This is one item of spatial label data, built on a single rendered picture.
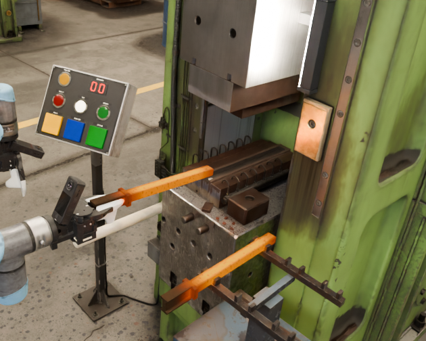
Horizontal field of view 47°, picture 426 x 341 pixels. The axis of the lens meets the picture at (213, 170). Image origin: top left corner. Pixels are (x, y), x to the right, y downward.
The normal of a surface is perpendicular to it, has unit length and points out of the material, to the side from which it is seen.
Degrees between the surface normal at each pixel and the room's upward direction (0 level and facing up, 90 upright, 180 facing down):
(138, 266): 0
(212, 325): 0
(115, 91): 60
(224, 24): 90
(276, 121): 90
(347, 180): 90
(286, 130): 90
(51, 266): 0
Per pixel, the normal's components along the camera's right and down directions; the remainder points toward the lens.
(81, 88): -0.29, -0.05
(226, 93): -0.73, 0.29
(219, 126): 0.67, 0.43
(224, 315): 0.09, -0.86
